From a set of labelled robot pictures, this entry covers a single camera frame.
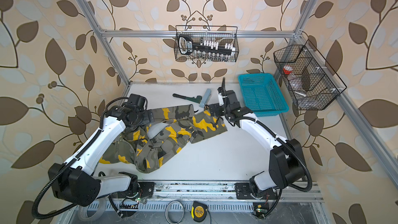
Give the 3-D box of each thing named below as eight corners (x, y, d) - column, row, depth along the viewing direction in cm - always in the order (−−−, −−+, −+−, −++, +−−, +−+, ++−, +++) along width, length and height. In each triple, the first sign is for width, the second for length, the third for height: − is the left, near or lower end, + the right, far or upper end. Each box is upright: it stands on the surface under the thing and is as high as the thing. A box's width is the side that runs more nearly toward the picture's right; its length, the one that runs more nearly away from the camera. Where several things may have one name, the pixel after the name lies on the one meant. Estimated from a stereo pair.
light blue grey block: (199, 107, 107) (199, 103, 104) (207, 91, 116) (207, 87, 113) (203, 108, 107) (203, 104, 103) (211, 92, 116) (211, 88, 113)
